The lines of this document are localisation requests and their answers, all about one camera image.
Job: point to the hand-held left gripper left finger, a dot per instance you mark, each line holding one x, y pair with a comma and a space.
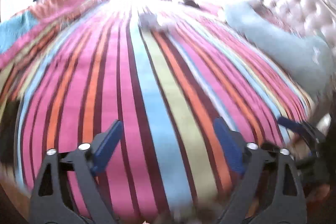
109, 141

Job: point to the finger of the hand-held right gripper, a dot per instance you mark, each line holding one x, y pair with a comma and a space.
290, 124

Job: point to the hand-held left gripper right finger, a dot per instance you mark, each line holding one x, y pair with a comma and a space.
228, 145

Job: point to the striped bed blanket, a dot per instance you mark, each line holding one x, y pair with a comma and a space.
157, 98

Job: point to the long teal plush toy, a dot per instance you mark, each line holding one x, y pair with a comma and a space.
283, 37

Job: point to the grey small plush toy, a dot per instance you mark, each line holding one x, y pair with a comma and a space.
152, 20

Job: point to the striped pillow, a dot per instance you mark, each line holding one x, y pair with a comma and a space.
44, 16

